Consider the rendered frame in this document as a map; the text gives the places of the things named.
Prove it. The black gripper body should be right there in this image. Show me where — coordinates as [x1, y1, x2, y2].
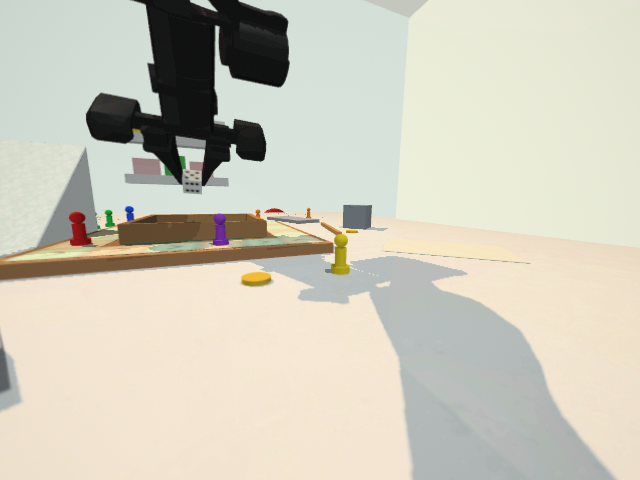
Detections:
[86, 60, 266, 162]

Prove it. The yellow game pawn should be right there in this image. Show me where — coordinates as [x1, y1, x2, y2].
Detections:
[331, 234, 350, 275]

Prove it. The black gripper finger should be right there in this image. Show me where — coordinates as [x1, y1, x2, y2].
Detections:
[202, 141, 231, 186]
[143, 135, 183, 185]

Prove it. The purple game pawn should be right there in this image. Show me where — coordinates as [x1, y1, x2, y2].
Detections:
[213, 213, 229, 246]

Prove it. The red game pawn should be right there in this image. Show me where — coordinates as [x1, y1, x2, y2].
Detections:
[69, 212, 91, 246]

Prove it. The thin tan wooden stick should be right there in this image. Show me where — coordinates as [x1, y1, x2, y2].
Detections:
[321, 222, 342, 235]

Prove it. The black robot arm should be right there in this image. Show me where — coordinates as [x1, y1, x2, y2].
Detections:
[130, 0, 290, 88]

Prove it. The white die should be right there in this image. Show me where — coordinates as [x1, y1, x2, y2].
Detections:
[182, 169, 202, 194]

